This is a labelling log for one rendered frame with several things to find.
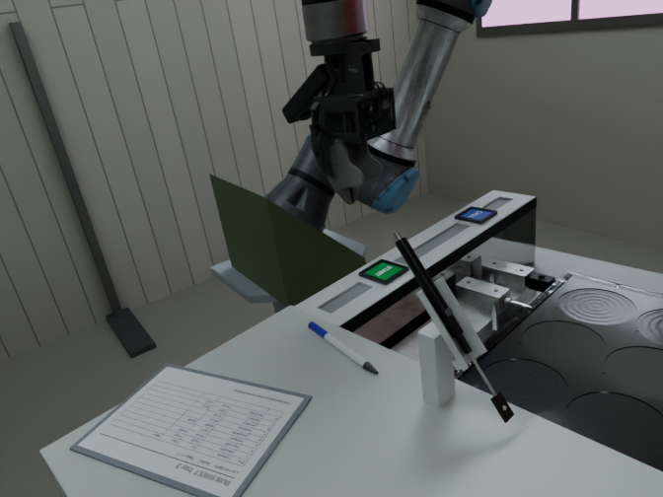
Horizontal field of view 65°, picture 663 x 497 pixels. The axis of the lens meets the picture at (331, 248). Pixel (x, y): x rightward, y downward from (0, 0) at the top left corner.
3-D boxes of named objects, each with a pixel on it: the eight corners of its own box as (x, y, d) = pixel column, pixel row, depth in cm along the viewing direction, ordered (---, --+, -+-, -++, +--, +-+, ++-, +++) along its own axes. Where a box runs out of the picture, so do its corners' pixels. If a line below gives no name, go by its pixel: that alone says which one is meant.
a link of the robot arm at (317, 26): (288, 8, 62) (336, 1, 67) (295, 49, 64) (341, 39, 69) (331, 1, 57) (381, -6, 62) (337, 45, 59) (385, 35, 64)
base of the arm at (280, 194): (250, 196, 118) (271, 158, 119) (294, 223, 129) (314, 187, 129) (288, 214, 108) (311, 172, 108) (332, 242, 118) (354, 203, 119)
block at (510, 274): (535, 283, 88) (535, 267, 87) (525, 291, 86) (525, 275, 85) (491, 271, 94) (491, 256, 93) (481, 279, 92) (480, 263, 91)
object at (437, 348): (490, 405, 52) (487, 288, 47) (468, 428, 50) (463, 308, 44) (439, 382, 56) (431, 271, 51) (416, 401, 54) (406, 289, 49)
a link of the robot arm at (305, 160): (299, 178, 126) (326, 129, 127) (346, 201, 122) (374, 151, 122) (281, 161, 115) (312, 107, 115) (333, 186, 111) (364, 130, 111)
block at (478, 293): (510, 304, 84) (510, 287, 82) (499, 313, 82) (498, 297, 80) (467, 290, 89) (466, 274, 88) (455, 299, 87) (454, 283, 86)
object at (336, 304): (535, 259, 108) (537, 195, 102) (349, 409, 75) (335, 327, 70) (493, 249, 114) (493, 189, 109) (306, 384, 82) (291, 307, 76)
